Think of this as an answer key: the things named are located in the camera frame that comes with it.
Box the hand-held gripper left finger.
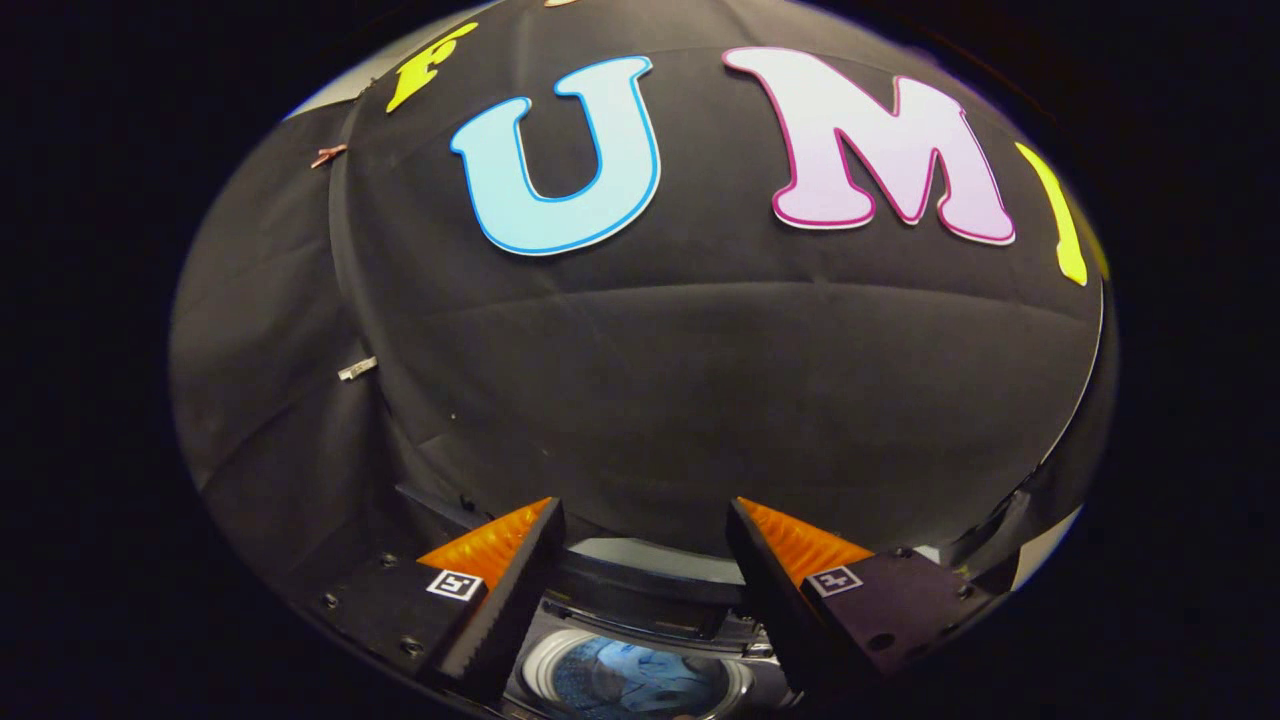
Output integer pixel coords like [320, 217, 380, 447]
[315, 497, 567, 706]

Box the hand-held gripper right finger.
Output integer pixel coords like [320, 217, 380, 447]
[726, 495, 998, 703]

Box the light blue polo shirt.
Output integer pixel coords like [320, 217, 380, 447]
[553, 638, 733, 719]

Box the black backdrop cloth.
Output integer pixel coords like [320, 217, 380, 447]
[168, 0, 1119, 611]

